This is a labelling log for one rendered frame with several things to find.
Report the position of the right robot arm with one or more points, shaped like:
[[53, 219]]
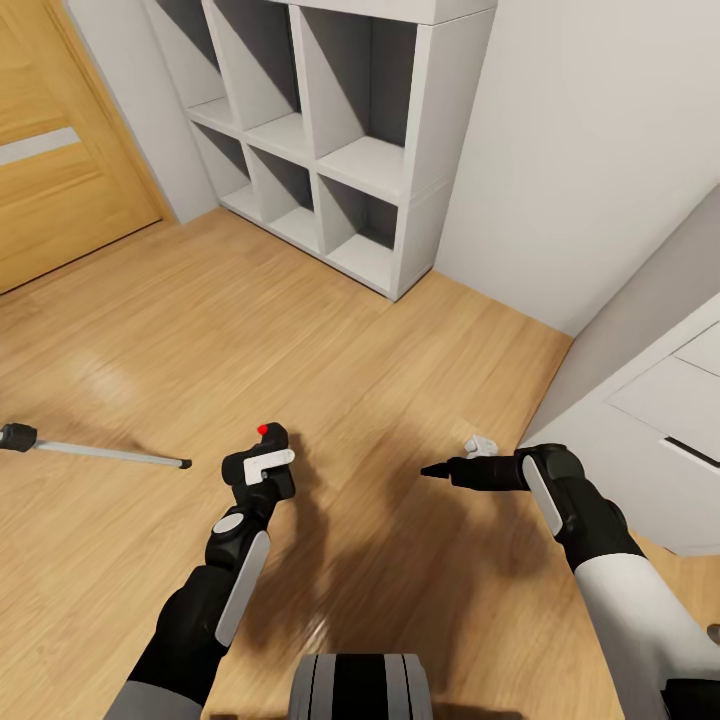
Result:
[[662, 663]]

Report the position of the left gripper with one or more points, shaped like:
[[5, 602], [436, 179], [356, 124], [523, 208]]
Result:
[[277, 486]]

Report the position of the digital camera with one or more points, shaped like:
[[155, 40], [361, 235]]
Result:
[[275, 438]]

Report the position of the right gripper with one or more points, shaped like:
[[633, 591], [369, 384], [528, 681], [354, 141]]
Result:
[[479, 474]]

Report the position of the desk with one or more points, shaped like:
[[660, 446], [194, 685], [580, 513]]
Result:
[[637, 398]]

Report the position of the camera tripod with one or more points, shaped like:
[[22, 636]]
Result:
[[21, 437]]

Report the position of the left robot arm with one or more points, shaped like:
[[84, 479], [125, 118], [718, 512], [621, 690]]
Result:
[[174, 676]]

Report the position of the robot trunk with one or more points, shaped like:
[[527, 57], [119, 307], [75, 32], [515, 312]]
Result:
[[360, 687]]

